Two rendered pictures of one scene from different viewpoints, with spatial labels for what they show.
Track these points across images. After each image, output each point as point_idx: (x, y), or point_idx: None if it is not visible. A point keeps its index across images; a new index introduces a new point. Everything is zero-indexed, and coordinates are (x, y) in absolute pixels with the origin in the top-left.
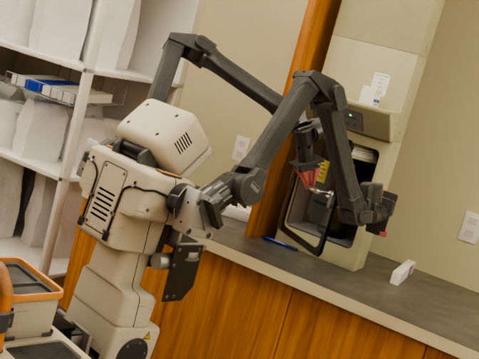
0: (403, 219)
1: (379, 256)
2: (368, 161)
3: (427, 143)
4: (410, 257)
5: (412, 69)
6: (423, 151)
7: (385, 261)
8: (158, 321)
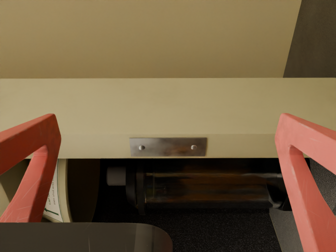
0: (215, 4)
1: (298, 28)
2: (63, 164)
3: (60, 3)
4: None
5: None
6: (77, 5)
7: (316, 14)
8: None
